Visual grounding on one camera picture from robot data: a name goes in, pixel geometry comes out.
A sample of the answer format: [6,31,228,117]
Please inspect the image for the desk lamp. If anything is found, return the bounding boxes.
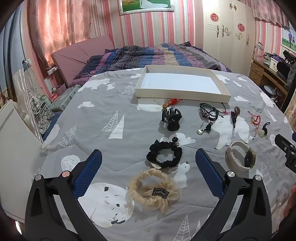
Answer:
[252,42,263,61]

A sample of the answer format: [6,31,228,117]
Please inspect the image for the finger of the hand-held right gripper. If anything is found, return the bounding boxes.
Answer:
[285,151,296,173]
[275,134,296,154]

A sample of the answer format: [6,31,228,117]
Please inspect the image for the wall poster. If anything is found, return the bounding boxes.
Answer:
[281,27,296,52]

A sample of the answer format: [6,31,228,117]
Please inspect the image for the grey polar bear blanket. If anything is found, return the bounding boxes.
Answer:
[32,67,294,241]

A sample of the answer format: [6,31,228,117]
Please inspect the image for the black scrunchie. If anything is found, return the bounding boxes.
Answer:
[146,137,183,168]

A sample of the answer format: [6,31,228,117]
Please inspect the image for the white panel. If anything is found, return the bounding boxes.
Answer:
[0,100,43,223]

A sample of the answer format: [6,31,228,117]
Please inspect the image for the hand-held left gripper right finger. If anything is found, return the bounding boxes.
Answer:
[195,148,274,241]

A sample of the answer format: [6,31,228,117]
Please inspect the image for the red string bracelet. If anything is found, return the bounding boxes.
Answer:
[248,111,261,130]

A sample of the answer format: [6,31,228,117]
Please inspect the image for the silver pendant with black cord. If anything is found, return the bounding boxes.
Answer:
[197,122,213,135]

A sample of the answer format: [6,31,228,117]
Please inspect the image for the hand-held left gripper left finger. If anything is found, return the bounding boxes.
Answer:
[24,149,109,241]

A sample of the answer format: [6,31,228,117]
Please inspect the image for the black hair claw clip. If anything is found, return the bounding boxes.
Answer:
[161,108,181,131]

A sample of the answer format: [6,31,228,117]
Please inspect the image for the orange pendant with red cord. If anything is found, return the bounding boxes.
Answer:
[154,98,183,109]

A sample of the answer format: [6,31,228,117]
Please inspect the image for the black braided bracelet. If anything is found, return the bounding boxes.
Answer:
[199,103,219,121]

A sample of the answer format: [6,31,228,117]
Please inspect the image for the striped purple blue quilt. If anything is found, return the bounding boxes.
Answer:
[72,42,233,87]

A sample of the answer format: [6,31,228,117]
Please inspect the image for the wooden desk with drawers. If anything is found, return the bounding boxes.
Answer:
[248,58,289,109]

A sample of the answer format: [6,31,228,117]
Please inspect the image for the jade pendant with black cord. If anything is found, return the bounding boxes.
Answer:
[258,122,271,139]

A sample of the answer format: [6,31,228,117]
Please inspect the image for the framed wall picture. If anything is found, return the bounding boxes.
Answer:
[118,0,175,16]

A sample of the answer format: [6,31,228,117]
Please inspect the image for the beige scrunchie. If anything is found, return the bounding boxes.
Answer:
[128,168,182,214]

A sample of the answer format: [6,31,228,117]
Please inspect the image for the cream wardrobe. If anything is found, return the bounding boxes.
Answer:
[202,0,256,75]

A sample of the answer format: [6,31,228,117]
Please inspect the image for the floral printed bag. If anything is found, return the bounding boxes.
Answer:
[23,93,55,135]

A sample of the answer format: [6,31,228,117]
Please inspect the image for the beige strap wristwatch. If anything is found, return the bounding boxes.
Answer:
[225,141,256,172]

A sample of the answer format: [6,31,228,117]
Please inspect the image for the white shallow tray box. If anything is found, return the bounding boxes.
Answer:
[135,65,231,103]

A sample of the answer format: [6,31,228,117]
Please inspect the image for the brown pendant with dark cord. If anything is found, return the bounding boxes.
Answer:
[230,106,241,128]

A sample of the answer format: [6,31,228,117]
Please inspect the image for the round white stool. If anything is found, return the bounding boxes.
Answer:
[264,85,278,100]

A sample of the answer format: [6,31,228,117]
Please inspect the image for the pink curtain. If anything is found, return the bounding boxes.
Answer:
[28,0,93,70]

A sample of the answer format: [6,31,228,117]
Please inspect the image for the light green basket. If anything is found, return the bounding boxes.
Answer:
[54,85,81,112]

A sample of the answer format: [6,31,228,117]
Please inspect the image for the white storage boxes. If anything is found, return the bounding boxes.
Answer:
[264,52,282,70]

